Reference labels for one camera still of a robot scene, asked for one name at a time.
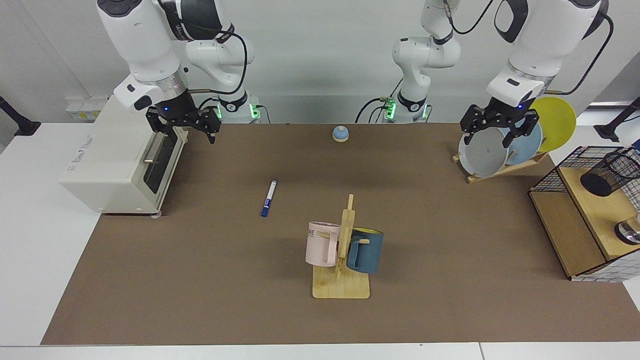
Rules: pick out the blue and white marker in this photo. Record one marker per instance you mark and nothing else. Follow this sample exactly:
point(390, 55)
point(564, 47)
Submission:
point(269, 197)

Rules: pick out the black mesh pen holder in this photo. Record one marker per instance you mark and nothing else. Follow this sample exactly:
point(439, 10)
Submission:
point(600, 182)

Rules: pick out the light blue plate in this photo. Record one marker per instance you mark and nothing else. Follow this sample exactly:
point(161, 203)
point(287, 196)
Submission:
point(525, 147)

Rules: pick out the grey plate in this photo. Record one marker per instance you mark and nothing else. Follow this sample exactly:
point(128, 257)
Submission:
point(482, 155)

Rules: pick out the wooden plate rack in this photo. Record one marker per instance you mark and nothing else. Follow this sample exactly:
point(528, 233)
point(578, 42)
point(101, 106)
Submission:
point(500, 172)

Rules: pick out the yellow plate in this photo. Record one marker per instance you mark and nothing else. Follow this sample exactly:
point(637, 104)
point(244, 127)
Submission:
point(557, 122)

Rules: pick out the pale toaster oven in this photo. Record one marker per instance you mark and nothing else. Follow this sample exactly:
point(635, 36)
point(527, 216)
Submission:
point(110, 160)

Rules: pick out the small blue round thing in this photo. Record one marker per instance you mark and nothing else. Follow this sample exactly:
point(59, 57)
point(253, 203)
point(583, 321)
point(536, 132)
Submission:
point(340, 134)

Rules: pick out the brown table cloth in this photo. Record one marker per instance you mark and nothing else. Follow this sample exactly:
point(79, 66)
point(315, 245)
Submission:
point(200, 275)

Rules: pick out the dark blue cup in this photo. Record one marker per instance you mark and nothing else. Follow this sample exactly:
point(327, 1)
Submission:
point(370, 252)

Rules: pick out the pink cup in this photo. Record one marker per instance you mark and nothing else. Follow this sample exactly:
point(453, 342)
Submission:
point(317, 245)

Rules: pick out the glass lid with metal rim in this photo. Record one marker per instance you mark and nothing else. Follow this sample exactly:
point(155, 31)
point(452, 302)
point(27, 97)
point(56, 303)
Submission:
point(630, 232)

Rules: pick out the wooden cup stand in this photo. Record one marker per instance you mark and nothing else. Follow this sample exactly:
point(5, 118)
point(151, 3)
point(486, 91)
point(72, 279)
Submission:
point(345, 287)

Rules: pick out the white wall socket strip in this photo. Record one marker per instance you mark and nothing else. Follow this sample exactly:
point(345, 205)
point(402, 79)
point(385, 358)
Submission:
point(82, 112)

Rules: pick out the black camera stand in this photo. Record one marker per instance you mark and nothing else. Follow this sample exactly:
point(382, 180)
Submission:
point(617, 125)
point(17, 122)

